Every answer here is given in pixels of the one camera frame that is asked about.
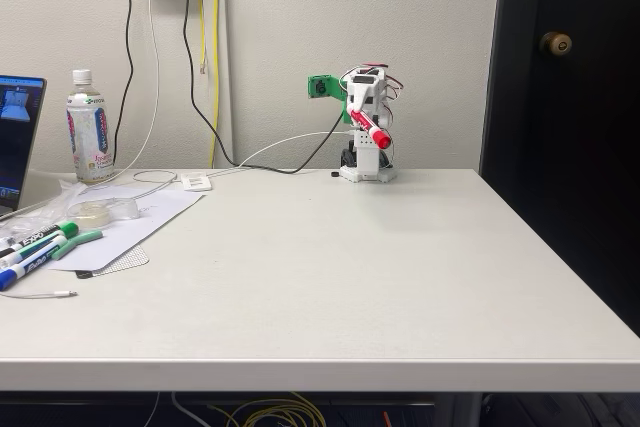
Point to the red Expo marker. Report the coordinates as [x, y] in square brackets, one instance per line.
[370, 128]

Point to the green Expo marker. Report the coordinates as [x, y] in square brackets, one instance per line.
[69, 228]

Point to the black Expo marker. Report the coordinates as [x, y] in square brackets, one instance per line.
[37, 247]

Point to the blue Expo marker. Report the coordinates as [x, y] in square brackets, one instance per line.
[10, 278]

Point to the white adapter hub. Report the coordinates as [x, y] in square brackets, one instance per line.
[196, 182]

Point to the brass door knob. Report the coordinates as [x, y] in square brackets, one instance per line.
[555, 43]

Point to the black door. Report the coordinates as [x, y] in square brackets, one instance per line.
[575, 147]

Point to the white paper sheet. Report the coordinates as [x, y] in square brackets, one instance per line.
[150, 227]

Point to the clear plastic drink bottle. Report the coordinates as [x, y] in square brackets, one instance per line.
[90, 137]

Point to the grey mesh pad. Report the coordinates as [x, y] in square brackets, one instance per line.
[130, 259]

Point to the clear tape dispenser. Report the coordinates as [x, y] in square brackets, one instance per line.
[95, 212]

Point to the small red piece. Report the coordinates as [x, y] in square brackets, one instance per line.
[386, 419]

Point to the teal plastic tool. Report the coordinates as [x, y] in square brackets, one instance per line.
[85, 237]

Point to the clear plastic bag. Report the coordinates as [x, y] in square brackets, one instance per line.
[60, 197]

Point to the small black flat piece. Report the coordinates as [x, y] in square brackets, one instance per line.
[84, 275]

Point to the grey laptop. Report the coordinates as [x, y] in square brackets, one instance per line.
[15, 147]

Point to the green printed camera mount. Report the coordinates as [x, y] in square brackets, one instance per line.
[337, 94]

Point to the green camera circuit board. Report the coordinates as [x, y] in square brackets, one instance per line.
[318, 87]

